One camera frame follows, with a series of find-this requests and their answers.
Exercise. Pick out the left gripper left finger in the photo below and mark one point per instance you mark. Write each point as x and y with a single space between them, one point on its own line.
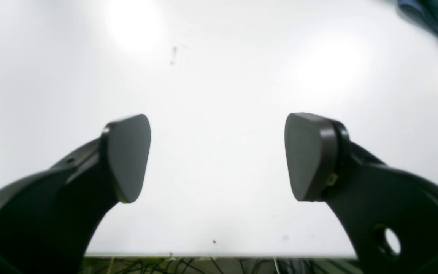
48 219

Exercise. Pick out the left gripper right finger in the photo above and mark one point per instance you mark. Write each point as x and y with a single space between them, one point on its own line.
389 215

